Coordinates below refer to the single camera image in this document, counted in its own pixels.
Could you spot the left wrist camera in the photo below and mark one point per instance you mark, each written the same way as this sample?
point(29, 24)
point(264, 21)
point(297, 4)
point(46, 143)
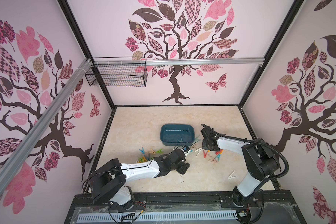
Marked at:
point(186, 149)

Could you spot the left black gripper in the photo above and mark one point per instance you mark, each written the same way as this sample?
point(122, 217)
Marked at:
point(184, 168)

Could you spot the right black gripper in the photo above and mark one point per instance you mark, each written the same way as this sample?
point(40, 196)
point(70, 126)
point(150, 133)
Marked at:
point(207, 136)

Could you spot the red clothespin right pile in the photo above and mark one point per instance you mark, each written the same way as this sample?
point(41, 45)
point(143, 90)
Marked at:
point(205, 153)

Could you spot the teal plastic storage box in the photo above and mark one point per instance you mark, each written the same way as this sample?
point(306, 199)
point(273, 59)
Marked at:
point(177, 134)

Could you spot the white clothespin near right base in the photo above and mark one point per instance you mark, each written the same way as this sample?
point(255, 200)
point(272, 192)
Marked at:
point(231, 176)

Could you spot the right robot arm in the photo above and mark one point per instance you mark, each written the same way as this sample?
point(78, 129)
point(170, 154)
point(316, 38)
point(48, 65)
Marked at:
point(264, 163)

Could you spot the beige clothespin left pile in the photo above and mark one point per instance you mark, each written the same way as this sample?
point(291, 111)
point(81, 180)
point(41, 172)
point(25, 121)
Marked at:
point(150, 151)

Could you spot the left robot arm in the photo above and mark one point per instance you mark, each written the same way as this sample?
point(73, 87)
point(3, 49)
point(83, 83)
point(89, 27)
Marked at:
point(109, 182)

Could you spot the black wire mesh basket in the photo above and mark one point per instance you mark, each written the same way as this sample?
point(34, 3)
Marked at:
point(118, 72)

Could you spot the aluminium rail on back wall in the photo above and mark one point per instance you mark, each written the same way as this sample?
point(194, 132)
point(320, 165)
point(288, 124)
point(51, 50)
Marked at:
point(184, 61)

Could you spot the white slotted cable duct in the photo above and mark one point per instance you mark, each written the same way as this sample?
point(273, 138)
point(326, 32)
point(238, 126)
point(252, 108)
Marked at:
point(153, 217)

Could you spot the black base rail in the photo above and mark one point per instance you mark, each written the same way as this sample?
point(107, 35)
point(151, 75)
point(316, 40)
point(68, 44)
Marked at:
point(222, 198)

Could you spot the aluminium rail on wall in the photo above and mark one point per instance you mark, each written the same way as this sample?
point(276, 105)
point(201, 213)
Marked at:
point(184, 61)
point(14, 162)

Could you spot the aluminium rail on left wall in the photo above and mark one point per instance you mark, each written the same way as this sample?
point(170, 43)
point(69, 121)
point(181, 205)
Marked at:
point(14, 162)

